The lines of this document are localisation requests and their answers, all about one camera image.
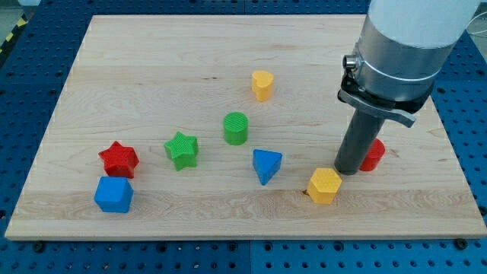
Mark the red star block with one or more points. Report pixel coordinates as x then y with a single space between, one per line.
119 160

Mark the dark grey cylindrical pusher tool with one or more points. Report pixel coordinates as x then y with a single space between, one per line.
360 135

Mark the yellow hexagon block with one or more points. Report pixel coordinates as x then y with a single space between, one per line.
324 185

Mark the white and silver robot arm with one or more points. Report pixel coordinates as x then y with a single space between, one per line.
398 56

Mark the blue triangle block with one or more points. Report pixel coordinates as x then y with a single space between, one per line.
266 164

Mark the green star block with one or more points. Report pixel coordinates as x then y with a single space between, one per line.
182 150

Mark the black and yellow hazard tape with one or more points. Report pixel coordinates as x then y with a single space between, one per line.
14 35

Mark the light wooden board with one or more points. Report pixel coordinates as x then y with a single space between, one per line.
140 79

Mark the green cylinder block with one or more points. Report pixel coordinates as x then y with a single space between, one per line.
235 128

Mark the yellow heart block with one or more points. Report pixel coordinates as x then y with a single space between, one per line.
262 85

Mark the blue cube block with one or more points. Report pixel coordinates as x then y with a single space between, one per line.
114 194

